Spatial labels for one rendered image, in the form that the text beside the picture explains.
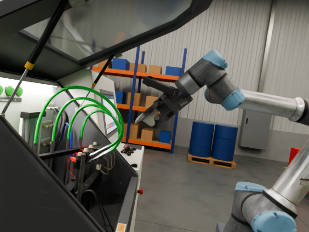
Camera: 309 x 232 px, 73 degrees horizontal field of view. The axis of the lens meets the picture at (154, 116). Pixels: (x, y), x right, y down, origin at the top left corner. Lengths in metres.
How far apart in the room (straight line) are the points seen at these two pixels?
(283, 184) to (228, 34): 7.24
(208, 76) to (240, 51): 7.15
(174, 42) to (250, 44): 2.50
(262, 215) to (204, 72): 0.48
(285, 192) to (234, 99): 0.34
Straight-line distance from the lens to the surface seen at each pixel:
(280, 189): 0.83
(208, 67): 0.68
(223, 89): 0.69
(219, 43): 7.75
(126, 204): 0.99
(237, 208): 0.96
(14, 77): 0.98
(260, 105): 0.88
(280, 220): 0.81
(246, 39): 7.93
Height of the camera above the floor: 1.41
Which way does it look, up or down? 4 degrees down
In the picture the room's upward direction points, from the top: 7 degrees clockwise
